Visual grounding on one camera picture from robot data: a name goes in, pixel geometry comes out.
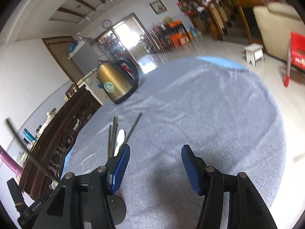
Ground dark chopstick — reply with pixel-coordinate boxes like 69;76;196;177
124;113;143;144
108;125;112;159
110;116;118;157

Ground dark carved wooden chair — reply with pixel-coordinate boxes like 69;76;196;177
19;87;101;200

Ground white spoon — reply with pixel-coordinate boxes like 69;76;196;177
114;129;125;157

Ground grey tablecloth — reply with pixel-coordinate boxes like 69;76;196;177
64;57;286;228

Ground gold electric kettle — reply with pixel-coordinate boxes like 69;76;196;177
97;57;139;104

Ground grey refrigerator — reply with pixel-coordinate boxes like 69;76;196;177
68;33;104;76

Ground white small stool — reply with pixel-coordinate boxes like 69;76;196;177
244;43;265;66

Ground red plastic chair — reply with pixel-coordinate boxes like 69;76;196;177
284;32;305;87

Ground metal shelf orange boxes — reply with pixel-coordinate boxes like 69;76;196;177
148;20;193;53

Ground beige sofa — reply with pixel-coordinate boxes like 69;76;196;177
253;2;304;61

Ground round wall clock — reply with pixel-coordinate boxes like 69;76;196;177
102;19;112;29

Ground framed wall picture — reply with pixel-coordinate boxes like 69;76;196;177
149;0;167;15

